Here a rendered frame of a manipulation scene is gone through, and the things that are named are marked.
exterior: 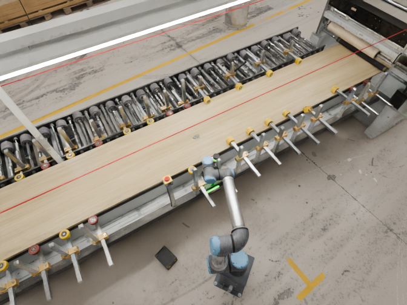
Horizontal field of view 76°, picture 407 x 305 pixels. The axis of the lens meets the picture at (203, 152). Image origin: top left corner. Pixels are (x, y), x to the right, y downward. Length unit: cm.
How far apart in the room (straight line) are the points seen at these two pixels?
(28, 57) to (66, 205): 154
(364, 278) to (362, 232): 51
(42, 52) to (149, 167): 150
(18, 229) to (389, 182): 425
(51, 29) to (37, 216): 177
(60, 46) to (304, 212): 305
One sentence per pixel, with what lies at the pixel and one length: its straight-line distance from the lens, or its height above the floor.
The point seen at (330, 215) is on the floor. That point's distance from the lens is 366.
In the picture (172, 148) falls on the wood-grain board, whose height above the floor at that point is 90.
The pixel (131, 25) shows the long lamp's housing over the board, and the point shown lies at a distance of 157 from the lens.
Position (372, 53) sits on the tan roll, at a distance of 414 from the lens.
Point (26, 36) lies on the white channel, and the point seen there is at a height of 245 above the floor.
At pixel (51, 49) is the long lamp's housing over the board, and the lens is 154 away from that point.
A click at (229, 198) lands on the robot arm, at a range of 191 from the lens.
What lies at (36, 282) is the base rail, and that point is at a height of 70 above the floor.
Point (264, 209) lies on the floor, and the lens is 344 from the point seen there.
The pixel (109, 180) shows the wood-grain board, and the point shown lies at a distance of 269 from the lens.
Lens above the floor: 312
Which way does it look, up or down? 56 degrees down
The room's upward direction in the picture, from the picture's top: 2 degrees counter-clockwise
